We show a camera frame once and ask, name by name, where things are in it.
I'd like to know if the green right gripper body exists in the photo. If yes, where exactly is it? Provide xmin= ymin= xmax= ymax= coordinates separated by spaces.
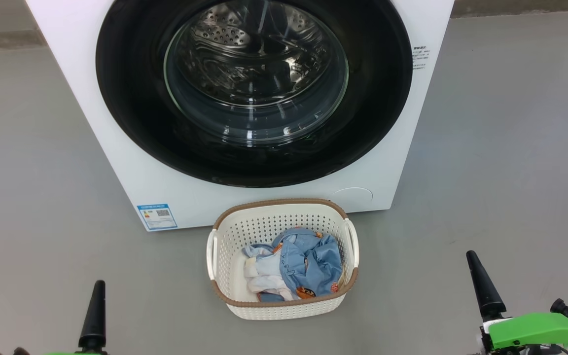
xmin=479 ymin=312 xmax=568 ymax=355

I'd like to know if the white light garment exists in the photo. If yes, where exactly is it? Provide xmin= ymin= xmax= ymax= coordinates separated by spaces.
xmin=243 ymin=247 xmax=295 ymax=302

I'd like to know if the blue energy label sticker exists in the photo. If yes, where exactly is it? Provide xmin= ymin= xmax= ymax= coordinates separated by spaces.
xmin=137 ymin=203 xmax=178 ymax=231

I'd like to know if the blue patterned garment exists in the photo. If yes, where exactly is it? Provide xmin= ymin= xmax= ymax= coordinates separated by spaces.
xmin=242 ymin=227 xmax=344 ymax=301

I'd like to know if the cream perforated laundry basket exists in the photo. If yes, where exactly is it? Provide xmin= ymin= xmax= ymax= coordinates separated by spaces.
xmin=206 ymin=198 xmax=360 ymax=321

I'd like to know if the black round washer door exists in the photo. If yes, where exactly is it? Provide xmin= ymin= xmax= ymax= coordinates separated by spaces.
xmin=95 ymin=0 xmax=414 ymax=188

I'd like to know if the white front-load washing machine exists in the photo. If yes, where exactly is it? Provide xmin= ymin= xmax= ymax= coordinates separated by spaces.
xmin=25 ymin=0 xmax=456 ymax=232

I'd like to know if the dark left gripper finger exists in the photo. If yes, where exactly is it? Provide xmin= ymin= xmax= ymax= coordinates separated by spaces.
xmin=78 ymin=280 xmax=107 ymax=352

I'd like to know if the round white filter cover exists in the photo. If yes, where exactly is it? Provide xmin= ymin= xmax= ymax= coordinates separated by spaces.
xmin=333 ymin=187 xmax=374 ymax=210

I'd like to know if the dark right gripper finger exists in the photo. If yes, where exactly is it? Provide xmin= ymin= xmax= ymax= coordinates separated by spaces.
xmin=466 ymin=250 xmax=507 ymax=321

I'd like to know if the small text sticker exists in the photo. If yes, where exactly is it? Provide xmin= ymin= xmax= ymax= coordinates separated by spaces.
xmin=411 ymin=46 xmax=431 ymax=71

